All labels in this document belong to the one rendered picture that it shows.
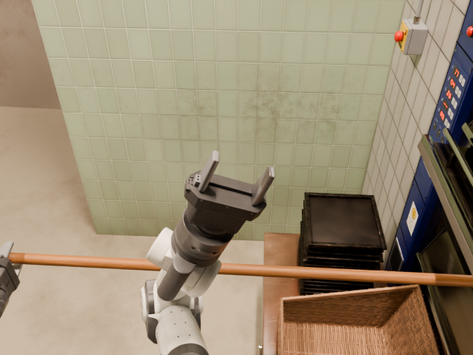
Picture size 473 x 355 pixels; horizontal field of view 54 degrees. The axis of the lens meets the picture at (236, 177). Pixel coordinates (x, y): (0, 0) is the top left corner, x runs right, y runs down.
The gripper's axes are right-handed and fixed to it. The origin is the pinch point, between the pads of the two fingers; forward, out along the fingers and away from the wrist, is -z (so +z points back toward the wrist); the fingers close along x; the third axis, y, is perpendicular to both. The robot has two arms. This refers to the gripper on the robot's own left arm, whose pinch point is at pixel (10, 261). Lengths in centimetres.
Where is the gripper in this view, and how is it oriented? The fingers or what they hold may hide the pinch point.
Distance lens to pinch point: 137.6
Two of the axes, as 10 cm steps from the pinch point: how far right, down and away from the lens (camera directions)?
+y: 10.0, 0.3, -0.4
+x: 0.0, 7.8, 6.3
